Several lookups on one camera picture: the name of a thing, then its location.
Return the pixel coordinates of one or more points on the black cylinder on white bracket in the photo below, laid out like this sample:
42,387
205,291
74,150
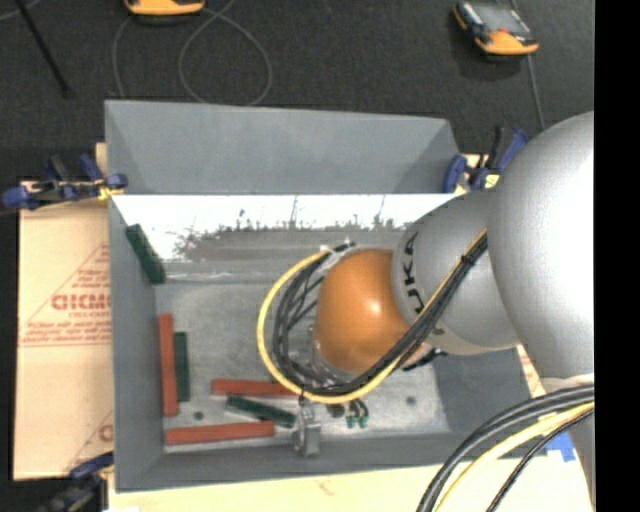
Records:
336,410

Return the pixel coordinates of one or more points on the red-brown flat block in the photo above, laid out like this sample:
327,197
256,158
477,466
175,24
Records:
168,365
245,387
220,432

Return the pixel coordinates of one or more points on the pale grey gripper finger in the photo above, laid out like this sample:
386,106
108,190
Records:
315,441
299,440

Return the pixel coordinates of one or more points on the dark green flat block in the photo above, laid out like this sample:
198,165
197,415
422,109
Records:
260,411
146,255
182,367

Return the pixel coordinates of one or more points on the grey metal bin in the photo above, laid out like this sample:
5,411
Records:
280,150

